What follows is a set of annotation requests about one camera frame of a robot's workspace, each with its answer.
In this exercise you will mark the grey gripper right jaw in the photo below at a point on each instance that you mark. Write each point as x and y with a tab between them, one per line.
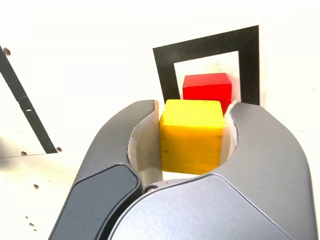
262	162

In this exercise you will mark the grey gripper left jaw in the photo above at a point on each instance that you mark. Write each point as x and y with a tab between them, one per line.
105	155

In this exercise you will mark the yellow cube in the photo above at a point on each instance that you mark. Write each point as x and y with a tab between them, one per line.
190	140

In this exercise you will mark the red cube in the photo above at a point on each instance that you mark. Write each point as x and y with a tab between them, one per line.
207	90

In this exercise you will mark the black tape square outline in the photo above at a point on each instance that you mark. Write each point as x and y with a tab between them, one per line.
167	75

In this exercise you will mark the black tape strip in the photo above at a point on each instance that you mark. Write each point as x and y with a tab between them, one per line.
37	125

